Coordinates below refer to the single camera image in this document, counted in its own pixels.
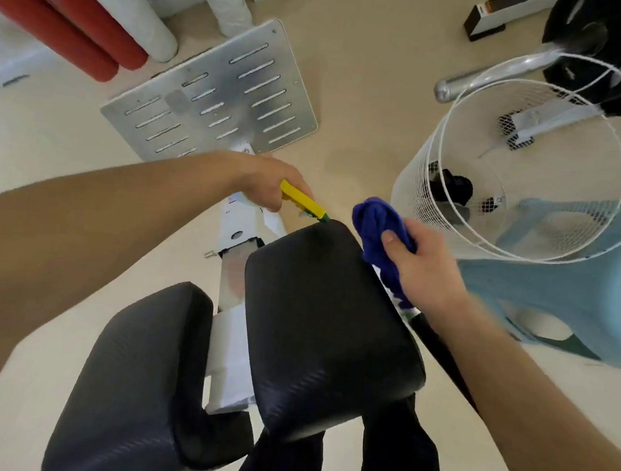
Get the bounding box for yellow green spray bottle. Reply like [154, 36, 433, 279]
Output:
[277, 179, 333, 224]

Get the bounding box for red foam roll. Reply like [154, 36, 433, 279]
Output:
[5, 0, 154, 73]
[0, 0, 126, 85]

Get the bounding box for black padded seat cushion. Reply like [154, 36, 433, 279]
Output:
[41, 270, 269, 471]

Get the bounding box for person's black trousers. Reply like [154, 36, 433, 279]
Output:
[228, 296, 487, 471]

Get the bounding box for person's right hand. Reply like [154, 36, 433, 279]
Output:
[374, 216, 476, 324]

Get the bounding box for white wire mesh basket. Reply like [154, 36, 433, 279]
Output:
[386, 39, 621, 272]

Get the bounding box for white foam roll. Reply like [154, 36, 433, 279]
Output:
[38, 0, 183, 65]
[184, 0, 256, 41]

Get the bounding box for person's left forearm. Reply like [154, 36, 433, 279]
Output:
[0, 132, 244, 466]

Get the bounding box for person's right forearm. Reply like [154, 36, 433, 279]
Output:
[414, 287, 621, 471]

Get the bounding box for white and black box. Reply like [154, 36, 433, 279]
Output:
[461, 0, 561, 50]

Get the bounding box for chrome metal bar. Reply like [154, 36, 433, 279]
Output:
[433, 24, 606, 118]

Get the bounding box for black object in basket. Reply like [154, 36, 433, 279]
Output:
[426, 166, 476, 208]

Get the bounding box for slotted metal foot plate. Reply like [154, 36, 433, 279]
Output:
[95, 4, 329, 177]

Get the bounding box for light blue plastic stool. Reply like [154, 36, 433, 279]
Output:
[449, 185, 621, 370]

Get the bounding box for white exercise machine frame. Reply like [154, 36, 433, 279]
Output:
[189, 137, 298, 421]

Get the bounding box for person's left hand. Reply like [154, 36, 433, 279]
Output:
[230, 152, 318, 216]

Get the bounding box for blue cleaning cloth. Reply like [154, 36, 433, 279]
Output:
[344, 195, 424, 311]

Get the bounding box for large black padded cushion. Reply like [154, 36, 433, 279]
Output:
[230, 211, 441, 454]

